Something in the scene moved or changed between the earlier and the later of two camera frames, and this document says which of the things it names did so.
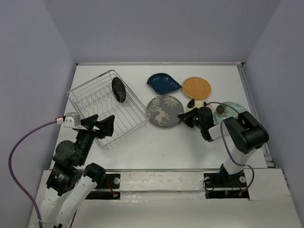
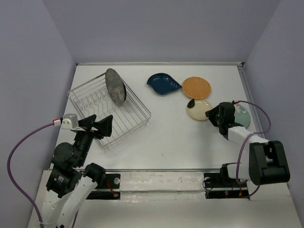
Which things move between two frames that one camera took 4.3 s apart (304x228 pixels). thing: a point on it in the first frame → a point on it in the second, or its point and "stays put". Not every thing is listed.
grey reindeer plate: x=162 y=111 → x=116 y=87
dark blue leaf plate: x=163 y=83 stays put
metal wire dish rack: x=107 y=95 stays put
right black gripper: x=186 y=117 → x=211 y=114
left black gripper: x=106 y=124 stays put
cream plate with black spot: x=192 y=103 stays put
